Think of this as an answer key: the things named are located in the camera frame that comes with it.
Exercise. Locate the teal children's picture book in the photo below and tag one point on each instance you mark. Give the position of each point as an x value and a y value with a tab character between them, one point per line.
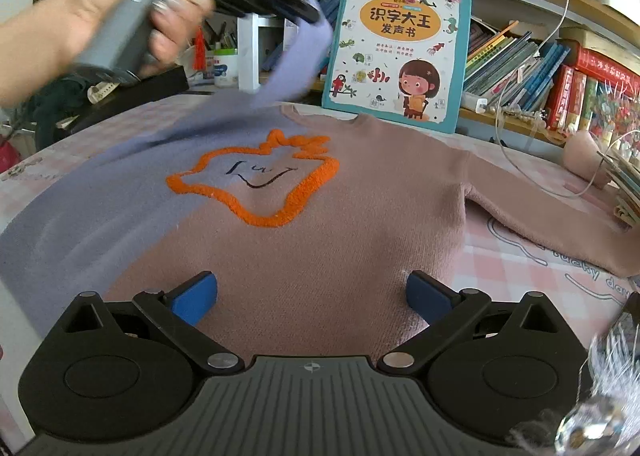
400	25

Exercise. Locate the person's left hand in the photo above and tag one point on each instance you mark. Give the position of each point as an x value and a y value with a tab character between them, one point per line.
90	0

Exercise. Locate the pink and purple sweater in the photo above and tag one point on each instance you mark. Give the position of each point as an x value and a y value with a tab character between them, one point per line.
325	246

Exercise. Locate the colourful paper flower bunch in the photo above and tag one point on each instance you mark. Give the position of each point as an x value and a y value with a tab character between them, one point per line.
620	115

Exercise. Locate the pink plush toy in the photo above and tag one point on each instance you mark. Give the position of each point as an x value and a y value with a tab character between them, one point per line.
582	155

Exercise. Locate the stack of thin books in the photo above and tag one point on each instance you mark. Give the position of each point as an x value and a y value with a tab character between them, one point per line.
625	186

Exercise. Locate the red tassel ornament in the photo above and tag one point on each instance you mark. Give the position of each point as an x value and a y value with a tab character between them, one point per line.
198	48

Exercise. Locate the row of slanted books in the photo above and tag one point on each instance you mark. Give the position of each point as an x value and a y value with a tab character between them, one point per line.
515	65

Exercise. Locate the clear crystal tassel charm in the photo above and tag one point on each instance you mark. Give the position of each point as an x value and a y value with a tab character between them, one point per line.
580	431

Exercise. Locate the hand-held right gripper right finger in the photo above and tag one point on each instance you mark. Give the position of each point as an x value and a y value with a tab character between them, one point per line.
432	298

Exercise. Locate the dark green cloth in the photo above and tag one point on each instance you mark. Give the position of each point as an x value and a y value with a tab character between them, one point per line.
60	100

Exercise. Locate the white charger plug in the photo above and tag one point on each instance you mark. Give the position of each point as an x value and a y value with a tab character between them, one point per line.
474	103

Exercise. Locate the red thick lying dictionary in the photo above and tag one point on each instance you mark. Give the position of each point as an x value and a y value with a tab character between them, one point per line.
605	65

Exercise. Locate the red standing dictionary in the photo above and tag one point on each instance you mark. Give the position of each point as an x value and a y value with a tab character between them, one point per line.
565	95

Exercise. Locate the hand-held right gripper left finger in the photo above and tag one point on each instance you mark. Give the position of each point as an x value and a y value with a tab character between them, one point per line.
192	298

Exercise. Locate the black box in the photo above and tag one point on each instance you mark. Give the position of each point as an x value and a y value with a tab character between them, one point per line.
150	85

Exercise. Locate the red bag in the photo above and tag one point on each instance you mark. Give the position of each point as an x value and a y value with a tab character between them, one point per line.
9	153

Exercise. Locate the white pen cup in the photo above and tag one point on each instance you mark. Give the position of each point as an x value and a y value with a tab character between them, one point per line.
225	70

